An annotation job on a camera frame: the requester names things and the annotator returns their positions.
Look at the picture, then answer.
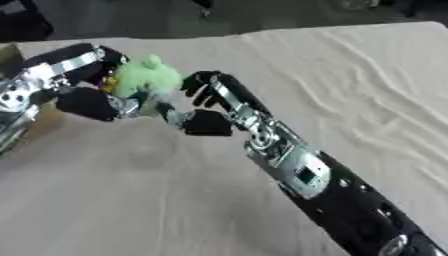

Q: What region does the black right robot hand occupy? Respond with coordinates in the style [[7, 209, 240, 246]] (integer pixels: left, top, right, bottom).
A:
[[152, 69, 273, 137]]

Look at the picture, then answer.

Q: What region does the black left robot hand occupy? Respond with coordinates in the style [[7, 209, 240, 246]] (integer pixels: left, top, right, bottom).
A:
[[21, 42, 149, 122]]

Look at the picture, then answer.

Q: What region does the green soft toy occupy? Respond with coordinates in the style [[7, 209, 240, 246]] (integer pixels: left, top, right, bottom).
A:
[[101, 54, 186, 118]]

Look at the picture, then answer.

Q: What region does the tan cardboard box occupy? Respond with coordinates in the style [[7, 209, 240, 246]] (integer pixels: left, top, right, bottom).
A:
[[0, 43, 27, 81]]

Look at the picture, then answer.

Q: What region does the black chair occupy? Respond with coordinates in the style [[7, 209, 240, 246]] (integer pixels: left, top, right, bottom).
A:
[[0, 0, 56, 44]]

